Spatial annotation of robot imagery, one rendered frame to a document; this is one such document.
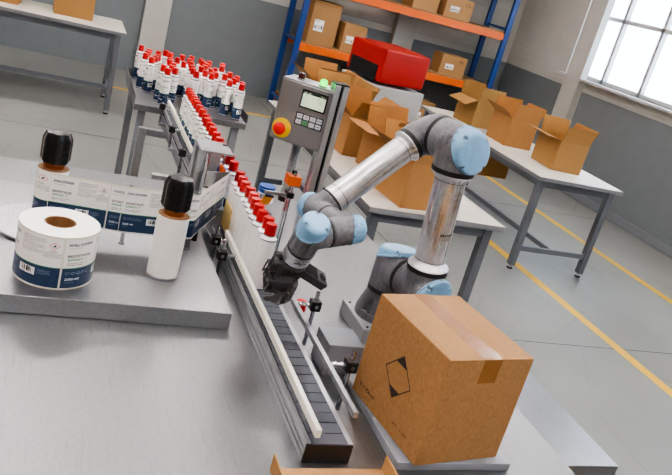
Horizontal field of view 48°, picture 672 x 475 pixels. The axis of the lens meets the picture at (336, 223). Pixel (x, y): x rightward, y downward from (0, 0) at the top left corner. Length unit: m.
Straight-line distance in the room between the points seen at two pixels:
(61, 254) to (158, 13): 7.71
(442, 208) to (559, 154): 4.24
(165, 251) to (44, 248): 0.33
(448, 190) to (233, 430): 0.82
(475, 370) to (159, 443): 0.68
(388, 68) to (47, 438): 6.35
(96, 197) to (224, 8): 7.59
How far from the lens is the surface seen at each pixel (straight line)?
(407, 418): 1.75
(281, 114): 2.29
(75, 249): 2.00
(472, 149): 1.96
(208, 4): 9.73
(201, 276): 2.24
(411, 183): 3.80
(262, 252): 2.19
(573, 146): 6.27
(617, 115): 9.22
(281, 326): 2.06
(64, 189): 2.31
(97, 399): 1.73
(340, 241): 1.85
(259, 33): 9.89
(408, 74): 7.73
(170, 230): 2.10
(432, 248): 2.06
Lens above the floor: 1.81
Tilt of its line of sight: 18 degrees down
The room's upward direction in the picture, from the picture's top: 16 degrees clockwise
